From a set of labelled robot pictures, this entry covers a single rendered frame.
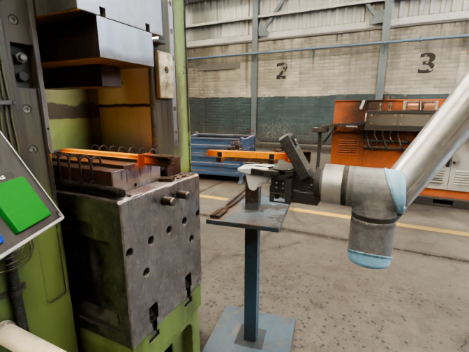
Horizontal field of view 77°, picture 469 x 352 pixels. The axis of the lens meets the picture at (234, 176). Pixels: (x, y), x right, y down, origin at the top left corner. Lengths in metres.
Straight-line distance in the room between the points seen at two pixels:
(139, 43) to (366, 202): 0.73
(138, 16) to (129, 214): 0.55
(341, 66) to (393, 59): 1.14
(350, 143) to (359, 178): 3.52
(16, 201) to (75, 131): 0.87
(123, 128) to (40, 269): 0.61
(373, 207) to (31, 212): 0.61
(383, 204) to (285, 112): 7.93
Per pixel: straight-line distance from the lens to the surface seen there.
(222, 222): 1.20
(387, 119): 4.02
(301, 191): 0.71
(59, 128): 1.35
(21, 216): 0.53
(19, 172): 0.59
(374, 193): 0.66
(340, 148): 4.21
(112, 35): 0.89
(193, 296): 1.24
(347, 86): 8.26
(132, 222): 0.86
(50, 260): 0.99
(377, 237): 0.69
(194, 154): 4.85
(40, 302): 1.01
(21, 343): 0.89
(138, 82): 1.24
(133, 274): 0.91
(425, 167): 0.80
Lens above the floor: 1.15
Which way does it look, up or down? 13 degrees down
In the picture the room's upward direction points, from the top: straight up
